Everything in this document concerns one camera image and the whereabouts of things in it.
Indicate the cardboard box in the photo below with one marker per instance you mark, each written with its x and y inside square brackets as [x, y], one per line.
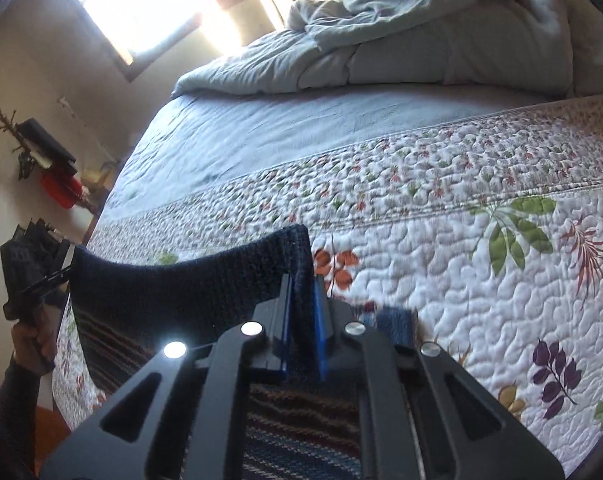
[98, 177]

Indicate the grey duvet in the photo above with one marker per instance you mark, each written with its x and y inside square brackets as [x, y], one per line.
[406, 25]

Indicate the black ribbed appliance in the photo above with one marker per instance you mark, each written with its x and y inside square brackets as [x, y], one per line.
[36, 230]

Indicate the person's left forearm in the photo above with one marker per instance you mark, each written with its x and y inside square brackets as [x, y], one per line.
[16, 420]

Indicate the person's left hand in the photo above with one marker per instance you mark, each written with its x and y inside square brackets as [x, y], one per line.
[31, 340]

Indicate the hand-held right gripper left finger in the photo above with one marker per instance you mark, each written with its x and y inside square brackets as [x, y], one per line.
[285, 330]

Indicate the grey pillow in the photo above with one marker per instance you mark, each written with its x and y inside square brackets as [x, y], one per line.
[589, 50]

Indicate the striped knit sweater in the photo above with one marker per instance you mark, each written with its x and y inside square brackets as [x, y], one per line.
[181, 285]

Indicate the wooden coat rack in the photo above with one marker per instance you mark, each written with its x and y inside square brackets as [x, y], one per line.
[6, 122]

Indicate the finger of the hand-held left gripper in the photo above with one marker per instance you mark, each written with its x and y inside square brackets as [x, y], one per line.
[51, 280]

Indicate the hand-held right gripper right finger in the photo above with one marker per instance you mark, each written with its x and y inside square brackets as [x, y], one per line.
[321, 335]

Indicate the bed with grey sheet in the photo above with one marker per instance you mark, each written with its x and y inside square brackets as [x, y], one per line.
[281, 130]

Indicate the red bag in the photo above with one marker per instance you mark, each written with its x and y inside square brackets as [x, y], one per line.
[61, 191]

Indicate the floral quilted blanket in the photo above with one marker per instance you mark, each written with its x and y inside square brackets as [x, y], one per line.
[431, 260]

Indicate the black hanging garment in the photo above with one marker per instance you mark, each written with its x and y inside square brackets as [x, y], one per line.
[46, 140]

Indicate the bright window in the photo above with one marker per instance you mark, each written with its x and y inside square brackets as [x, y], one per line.
[146, 5]

